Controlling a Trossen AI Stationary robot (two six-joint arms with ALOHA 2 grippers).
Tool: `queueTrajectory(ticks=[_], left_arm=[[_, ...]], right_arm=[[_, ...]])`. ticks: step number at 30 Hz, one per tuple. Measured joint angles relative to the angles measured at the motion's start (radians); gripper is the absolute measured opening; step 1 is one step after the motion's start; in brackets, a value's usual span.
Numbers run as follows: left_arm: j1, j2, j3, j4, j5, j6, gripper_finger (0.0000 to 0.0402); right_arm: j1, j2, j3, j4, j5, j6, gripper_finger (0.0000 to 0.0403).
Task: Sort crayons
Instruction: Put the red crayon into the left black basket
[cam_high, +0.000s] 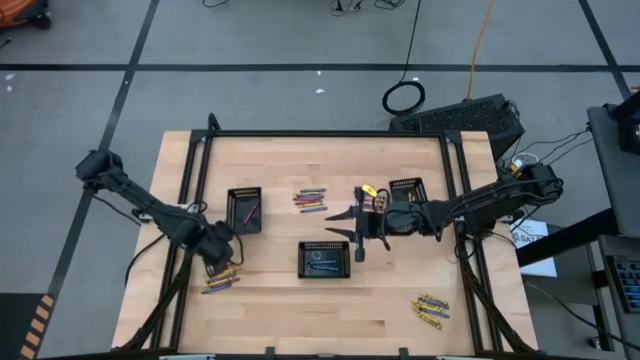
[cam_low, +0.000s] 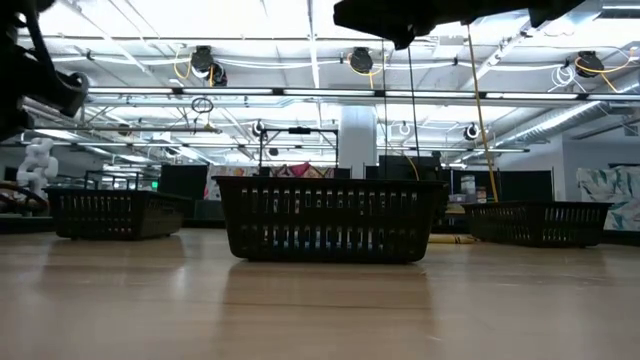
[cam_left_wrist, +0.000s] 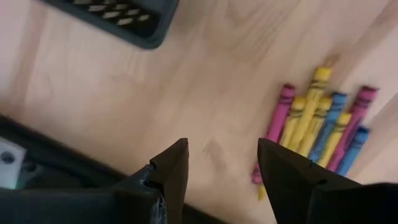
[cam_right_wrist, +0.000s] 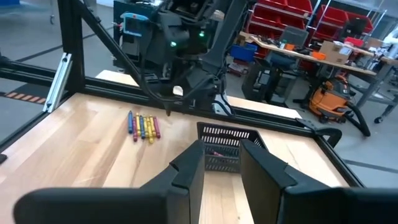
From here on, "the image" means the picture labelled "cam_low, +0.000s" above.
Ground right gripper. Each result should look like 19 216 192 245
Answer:
332 0 469 52

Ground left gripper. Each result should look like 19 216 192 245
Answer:
0 0 90 144

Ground black plastic slotted basket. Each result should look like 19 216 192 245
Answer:
43 187 194 241
212 174 449 265
460 199 614 249

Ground white square column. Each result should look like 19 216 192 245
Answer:
338 104 379 180

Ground black partition panel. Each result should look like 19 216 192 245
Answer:
158 163 209 201
499 169 555 202
364 154 444 182

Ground pink yellow patterned cloth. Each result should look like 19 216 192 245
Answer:
272 161 337 180

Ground long ceiling light bar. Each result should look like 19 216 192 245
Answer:
87 86 640 102

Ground stacked storage boxes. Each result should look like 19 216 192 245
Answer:
459 174 489 204

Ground teal white patterned cloth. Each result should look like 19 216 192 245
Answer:
576 165 640 232

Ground black hanging cable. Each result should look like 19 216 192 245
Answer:
407 47 422 161

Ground yellow hanging cable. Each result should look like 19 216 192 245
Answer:
465 24 501 204

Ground black background rig frame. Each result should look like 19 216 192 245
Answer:
257 126 341 177

